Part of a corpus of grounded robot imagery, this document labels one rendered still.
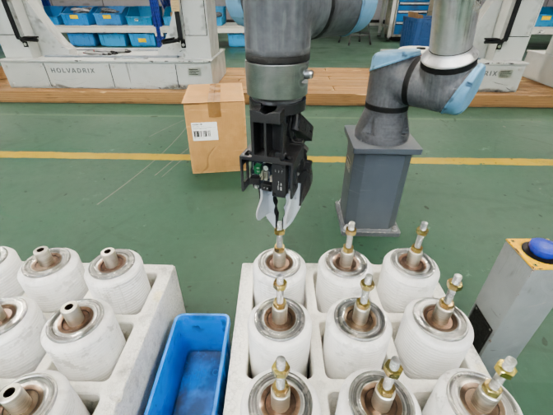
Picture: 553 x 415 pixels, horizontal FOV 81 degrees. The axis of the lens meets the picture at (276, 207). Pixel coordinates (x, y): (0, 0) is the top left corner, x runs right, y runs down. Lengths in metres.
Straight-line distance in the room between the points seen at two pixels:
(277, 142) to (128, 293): 0.38
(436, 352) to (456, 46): 0.59
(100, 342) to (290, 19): 0.49
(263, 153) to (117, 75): 2.27
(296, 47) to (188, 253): 0.76
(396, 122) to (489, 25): 1.92
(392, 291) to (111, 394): 0.47
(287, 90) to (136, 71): 2.22
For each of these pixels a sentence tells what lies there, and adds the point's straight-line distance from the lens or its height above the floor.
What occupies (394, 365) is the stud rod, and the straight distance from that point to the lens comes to 0.39.
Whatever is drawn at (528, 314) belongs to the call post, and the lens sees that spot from 0.70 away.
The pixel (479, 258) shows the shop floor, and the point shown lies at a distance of 1.14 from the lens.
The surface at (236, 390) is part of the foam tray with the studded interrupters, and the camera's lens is 0.53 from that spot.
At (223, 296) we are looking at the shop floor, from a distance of 0.88.
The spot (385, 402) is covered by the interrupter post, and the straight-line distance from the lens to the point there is 0.44.
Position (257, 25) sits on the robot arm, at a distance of 0.38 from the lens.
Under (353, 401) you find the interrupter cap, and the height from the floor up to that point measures 0.25.
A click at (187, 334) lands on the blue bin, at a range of 0.74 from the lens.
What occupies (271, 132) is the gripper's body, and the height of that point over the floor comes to 0.51.
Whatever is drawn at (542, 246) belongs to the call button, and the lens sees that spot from 0.64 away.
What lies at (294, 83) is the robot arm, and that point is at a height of 0.57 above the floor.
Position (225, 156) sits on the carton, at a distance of 1.40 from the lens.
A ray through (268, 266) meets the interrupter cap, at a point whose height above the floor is 0.25.
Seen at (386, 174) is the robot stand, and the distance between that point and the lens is 0.98.
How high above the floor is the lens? 0.65
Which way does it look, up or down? 34 degrees down
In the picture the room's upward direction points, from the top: straight up
